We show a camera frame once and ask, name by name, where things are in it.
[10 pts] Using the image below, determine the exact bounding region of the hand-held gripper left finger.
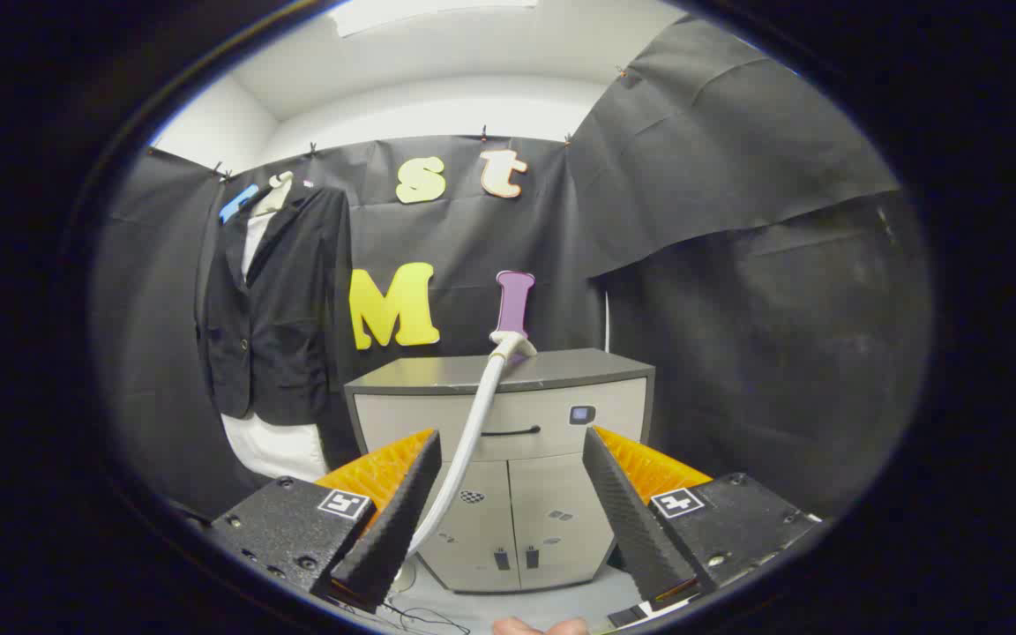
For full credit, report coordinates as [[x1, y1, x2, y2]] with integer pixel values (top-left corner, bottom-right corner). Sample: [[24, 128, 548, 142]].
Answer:
[[206, 429, 444, 614]]

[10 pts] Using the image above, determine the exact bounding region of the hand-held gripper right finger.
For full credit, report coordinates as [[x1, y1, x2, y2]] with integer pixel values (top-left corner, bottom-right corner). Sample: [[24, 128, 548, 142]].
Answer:
[[581, 425, 824, 609]]

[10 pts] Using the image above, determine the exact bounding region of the white garment steamer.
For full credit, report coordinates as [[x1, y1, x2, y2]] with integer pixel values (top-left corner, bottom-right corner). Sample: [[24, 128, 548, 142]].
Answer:
[[389, 328, 540, 594]]

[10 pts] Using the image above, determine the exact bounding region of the white shirt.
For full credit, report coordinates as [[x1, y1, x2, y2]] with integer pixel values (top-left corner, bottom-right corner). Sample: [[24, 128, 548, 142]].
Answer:
[[221, 190, 332, 482]]

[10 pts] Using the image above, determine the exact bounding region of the black suit jacket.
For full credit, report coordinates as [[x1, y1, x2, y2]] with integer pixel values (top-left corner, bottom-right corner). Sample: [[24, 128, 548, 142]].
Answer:
[[195, 181, 359, 429]]

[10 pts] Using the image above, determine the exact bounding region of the cream plastic clothes hanger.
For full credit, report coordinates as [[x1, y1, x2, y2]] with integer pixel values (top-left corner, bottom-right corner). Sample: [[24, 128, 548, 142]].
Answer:
[[249, 171, 295, 218]]

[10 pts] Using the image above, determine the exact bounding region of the grey cabinet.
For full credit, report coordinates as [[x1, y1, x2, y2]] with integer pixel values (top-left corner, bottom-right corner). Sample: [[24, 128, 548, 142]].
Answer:
[[345, 347, 656, 594]]

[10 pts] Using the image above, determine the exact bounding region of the black backdrop cloth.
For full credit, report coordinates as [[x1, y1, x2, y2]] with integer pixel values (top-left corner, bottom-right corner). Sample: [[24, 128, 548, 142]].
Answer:
[[92, 16, 934, 521]]

